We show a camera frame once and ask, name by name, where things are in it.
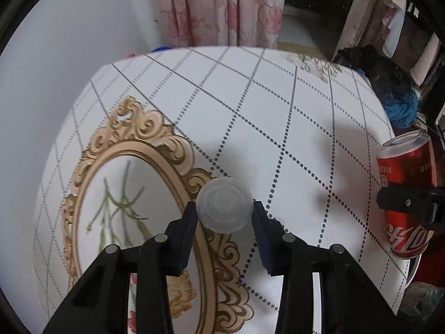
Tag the white wardrobe panel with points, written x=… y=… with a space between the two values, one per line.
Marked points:
x=354 y=10

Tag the blue garment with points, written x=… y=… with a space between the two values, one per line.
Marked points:
x=403 y=108

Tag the black garment pile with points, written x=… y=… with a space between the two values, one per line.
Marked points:
x=379 y=73

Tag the checked floral tablecloth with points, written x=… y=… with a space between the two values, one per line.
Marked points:
x=278 y=111

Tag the pink floral curtain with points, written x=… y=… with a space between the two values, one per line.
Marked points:
x=222 y=7

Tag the clear round plastic lid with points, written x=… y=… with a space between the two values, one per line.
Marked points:
x=224 y=205

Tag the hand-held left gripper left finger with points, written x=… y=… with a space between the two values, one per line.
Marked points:
x=187 y=240

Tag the blue lidded canister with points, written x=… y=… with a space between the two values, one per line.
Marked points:
x=162 y=48

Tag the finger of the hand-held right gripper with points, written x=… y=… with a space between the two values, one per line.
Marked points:
x=406 y=200

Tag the red soda can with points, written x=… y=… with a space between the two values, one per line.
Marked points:
x=406 y=167

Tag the wooden board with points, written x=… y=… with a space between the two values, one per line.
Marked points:
x=302 y=48

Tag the metal clothes rack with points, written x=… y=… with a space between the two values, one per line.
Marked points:
x=419 y=10

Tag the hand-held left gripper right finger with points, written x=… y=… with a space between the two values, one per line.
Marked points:
x=264 y=241

